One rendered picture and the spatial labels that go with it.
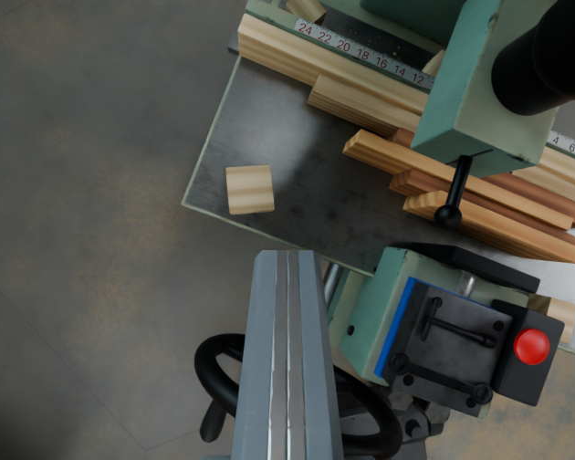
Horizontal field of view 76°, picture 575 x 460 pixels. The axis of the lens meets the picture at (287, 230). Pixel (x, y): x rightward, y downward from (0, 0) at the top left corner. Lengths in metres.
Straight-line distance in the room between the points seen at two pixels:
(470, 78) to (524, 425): 1.64
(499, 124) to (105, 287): 1.29
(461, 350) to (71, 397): 1.35
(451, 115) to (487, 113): 0.02
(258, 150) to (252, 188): 0.06
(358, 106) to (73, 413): 1.39
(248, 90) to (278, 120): 0.05
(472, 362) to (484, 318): 0.04
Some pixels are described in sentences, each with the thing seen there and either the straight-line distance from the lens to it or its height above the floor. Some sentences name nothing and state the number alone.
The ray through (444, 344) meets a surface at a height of 1.00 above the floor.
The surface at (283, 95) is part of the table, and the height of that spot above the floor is 0.90.
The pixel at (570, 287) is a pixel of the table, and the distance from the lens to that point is 0.57.
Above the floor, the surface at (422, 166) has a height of 0.96.
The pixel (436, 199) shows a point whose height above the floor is 0.97.
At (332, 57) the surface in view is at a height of 0.95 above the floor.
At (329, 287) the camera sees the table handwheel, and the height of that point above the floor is 0.82.
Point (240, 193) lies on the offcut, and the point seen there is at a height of 0.94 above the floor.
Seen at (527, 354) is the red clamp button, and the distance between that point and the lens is 0.38.
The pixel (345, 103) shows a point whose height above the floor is 0.94.
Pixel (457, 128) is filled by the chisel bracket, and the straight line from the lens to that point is 0.28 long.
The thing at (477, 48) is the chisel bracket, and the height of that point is 1.07.
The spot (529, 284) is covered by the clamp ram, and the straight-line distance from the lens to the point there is 0.41.
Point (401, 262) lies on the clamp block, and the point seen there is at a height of 0.96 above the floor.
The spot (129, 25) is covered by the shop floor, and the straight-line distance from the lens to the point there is 1.53.
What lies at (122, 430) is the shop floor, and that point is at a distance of 1.54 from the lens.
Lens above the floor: 1.31
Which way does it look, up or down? 84 degrees down
